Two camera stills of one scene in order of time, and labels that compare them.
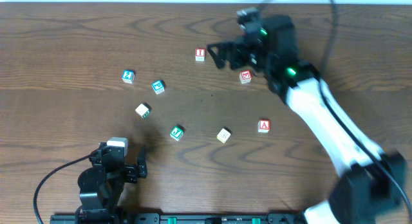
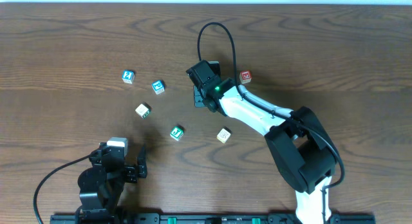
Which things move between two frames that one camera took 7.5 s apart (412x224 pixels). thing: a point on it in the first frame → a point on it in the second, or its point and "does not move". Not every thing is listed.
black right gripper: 234,53 → 197,97
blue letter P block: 159,86 does not move
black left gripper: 131,171 does not move
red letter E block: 245,76 does not move
